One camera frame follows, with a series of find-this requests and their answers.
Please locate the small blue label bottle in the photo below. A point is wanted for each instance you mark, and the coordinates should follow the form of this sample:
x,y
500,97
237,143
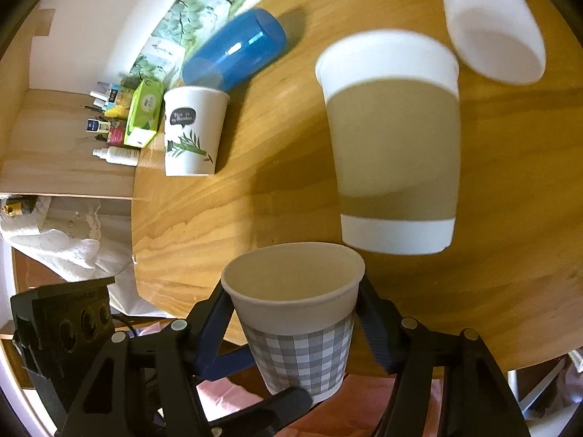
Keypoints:
x,y
98,126

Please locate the white chair frame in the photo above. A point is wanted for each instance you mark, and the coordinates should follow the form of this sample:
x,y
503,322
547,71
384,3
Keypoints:
x,y
546,400

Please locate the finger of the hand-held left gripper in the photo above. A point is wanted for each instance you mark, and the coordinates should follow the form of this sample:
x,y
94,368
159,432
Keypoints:
x,y
268,412
230,364

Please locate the white lace cloth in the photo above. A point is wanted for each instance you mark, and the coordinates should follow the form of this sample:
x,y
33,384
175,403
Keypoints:
x,y
59,250

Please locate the brown sleeved paper cup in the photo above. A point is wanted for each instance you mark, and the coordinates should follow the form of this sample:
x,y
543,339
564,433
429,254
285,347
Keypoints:
x,y
394,145

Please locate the white translucent plastic cup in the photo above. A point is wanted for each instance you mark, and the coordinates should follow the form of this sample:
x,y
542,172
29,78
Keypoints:
x,y
487,22

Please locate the yellow packet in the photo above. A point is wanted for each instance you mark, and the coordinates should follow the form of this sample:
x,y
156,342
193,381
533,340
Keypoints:
x,y
117,111

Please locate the blue plastic cup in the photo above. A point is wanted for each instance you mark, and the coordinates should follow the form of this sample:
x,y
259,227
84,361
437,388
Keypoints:
x,y
237,50

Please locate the grey checked paper cup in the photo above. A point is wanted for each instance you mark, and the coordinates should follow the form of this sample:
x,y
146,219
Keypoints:
x,y
296,350

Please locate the white spray bottle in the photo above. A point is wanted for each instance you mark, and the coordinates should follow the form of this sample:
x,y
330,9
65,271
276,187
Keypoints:
x,y
119,156

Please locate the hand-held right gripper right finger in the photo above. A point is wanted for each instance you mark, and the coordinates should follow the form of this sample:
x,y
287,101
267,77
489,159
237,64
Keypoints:
x,y
375,332

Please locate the grape print cloth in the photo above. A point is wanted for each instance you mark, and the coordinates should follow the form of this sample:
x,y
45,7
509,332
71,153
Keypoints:
x,y
191,9

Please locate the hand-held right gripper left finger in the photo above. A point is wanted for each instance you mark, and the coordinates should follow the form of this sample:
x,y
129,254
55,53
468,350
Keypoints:
x,y
213,330

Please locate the green tissue box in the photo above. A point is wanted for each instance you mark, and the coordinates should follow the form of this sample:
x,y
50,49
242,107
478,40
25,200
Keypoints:
x,y
145,111

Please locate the leaf print white paper cup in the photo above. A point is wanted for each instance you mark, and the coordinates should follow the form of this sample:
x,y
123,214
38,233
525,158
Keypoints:
x,y
193,136

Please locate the small pink box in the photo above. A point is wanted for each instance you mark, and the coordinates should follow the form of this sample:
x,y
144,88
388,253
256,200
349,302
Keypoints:
x,y
116,135

